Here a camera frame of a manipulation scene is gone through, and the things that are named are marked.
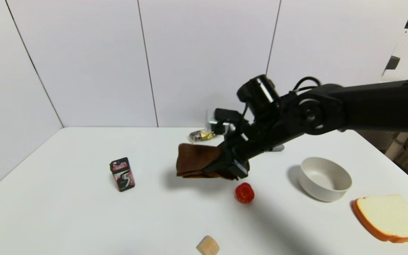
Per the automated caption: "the brown towel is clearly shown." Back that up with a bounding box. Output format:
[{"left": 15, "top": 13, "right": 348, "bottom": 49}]
[{"left": 176, "top": 143, "right": 240, "bottom": 181}]

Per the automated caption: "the beige round bowl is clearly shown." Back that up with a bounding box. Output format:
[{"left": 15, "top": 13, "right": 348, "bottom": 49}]
[{"left": 298, "top": 157, "right": 353, "bottom": 203}]

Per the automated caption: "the clear packet of chocolates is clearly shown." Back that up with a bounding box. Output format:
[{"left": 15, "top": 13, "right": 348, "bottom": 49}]
[{"left": 189, "top": 129, "right": 216, "bottom": 143}]

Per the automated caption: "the red tomato toy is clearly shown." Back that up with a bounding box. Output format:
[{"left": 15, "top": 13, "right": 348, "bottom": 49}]
[{"left": 234, "top": 182, "right": 255, "bottom": 204}]

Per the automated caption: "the black chewing gum box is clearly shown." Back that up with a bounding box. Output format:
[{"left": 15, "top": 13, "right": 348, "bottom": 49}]
[{"left": 109, "top": 157, "right": 136, "bottom": 193}]

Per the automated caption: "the ribbed wooden cylinder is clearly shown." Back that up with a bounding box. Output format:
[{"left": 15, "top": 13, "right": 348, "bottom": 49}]
[{"left": 195, "top": 235, "right": 220, "bottom": 255}]

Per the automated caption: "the white slanted furniture leg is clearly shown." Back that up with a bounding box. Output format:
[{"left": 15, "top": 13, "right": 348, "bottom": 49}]
[{"left": 384, "top": 132, "right": 408, "bottom": 160}]

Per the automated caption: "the white bread slice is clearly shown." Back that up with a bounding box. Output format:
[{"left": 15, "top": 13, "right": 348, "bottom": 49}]
[{"left": 351, "top": 194, "right": 408, "bottom": 244}]

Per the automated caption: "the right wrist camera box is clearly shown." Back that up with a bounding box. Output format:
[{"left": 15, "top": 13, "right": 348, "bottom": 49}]
[{"left": 207, "top": 108, "right": 242, "bottom": 135}]

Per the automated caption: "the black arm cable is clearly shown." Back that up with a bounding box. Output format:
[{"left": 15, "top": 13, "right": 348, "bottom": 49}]
[{"left": 292, "top": 76, "right": 322, "bottom": 93}]

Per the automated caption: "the small grey wall fixture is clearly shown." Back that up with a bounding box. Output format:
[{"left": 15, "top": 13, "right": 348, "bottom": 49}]
[{"left": 385, "top": 56, "right": 401, "bottom": 70}]

